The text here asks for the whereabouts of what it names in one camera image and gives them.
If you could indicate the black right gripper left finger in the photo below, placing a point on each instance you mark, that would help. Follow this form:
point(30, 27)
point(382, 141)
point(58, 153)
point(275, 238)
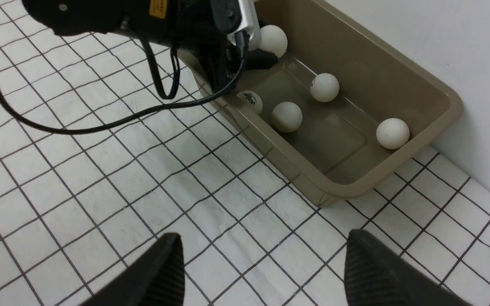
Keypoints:
point(156, 278)

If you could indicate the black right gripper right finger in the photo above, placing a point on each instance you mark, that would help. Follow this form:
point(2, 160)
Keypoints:
point(374, 275)

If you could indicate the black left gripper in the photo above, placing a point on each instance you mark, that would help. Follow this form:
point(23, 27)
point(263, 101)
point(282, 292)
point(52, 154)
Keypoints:
point(219, 58)

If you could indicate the logo white ping-pong ball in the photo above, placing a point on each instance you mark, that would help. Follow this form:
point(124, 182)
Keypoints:
point(252, 99)

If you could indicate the plain white ping-pong ball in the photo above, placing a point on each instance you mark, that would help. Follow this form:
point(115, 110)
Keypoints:
point(287, 117)

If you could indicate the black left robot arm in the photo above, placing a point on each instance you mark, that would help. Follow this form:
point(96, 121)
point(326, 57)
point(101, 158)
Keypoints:
point(152, 20)

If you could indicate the white black-grid tablecloth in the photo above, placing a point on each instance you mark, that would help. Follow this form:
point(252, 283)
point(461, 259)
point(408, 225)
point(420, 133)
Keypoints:
point(77, 211)

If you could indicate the olive green plastic bin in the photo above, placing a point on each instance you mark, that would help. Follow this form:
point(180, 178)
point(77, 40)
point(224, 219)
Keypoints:
point(335, 154)

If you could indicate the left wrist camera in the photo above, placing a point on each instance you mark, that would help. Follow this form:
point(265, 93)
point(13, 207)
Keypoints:
point(234, 16)

